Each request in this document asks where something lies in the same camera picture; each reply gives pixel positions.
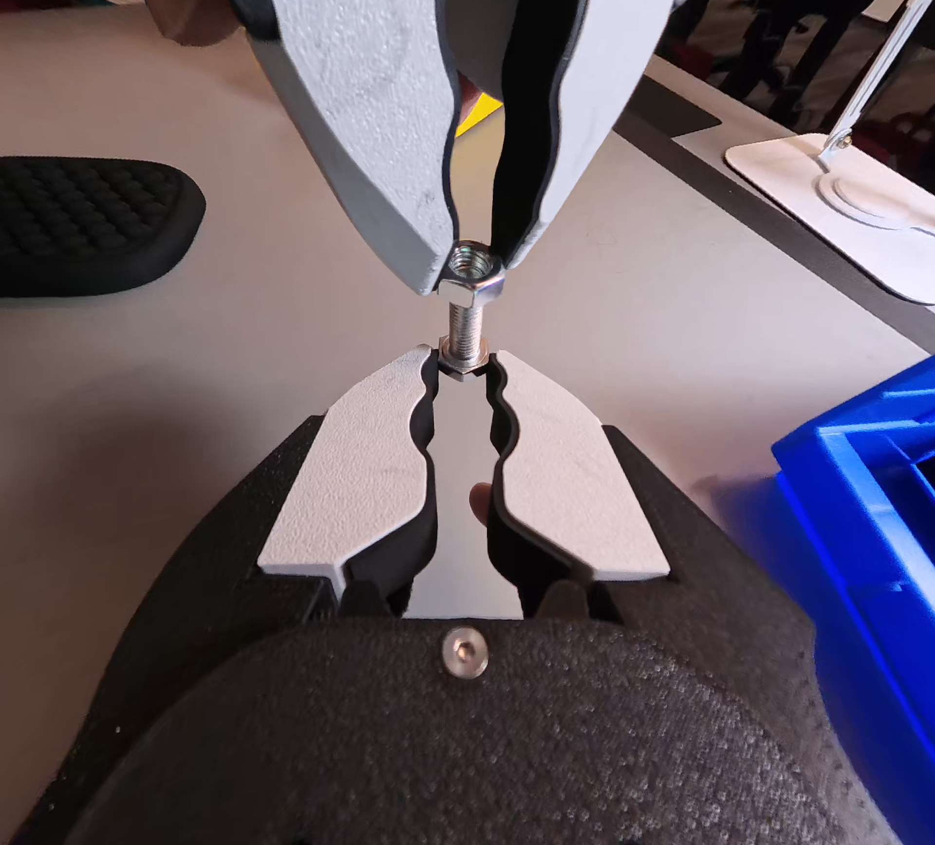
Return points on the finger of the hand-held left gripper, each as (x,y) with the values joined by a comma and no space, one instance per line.
(350,78)
(621,42)

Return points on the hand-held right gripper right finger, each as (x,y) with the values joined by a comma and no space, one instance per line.
(570,487)

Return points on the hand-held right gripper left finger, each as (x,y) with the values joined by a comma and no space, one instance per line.
(358,480)

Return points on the steel hex bolt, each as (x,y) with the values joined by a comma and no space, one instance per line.
(465,330)

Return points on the steel hex nut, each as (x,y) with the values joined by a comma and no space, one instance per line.
(471,286)

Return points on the blue plastic bin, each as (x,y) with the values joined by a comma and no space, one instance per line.
(876,494)

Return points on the person's right hand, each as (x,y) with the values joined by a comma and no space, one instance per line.
(480,503)

